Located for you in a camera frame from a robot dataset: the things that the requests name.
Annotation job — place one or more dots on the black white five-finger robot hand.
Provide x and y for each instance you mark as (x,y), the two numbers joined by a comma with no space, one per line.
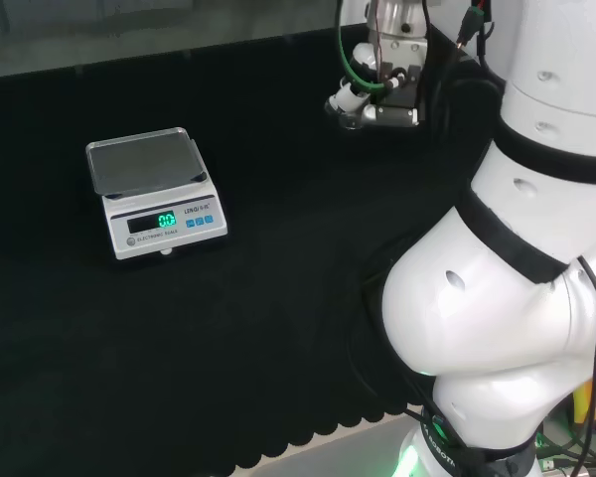
(397,94)

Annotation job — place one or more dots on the white electronic balance steel pan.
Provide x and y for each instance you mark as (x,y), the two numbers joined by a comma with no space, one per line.
(179,233)

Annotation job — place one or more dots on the black bench cloth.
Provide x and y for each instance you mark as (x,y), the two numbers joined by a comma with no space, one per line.
(278,308)

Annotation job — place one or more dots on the yellow stop button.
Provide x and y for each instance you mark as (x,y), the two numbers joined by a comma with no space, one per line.
(583,397)

